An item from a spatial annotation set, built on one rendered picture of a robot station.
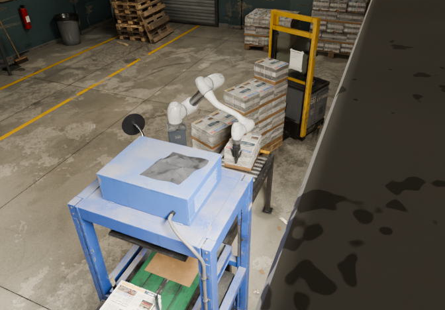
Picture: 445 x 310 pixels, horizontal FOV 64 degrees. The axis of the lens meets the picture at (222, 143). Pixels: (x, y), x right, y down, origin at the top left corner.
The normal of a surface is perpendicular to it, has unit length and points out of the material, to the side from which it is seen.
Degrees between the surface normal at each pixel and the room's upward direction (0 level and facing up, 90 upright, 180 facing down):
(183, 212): 90
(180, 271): 0
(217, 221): 0
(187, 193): 0
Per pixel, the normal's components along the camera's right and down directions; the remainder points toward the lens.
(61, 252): -0.01, -0.84
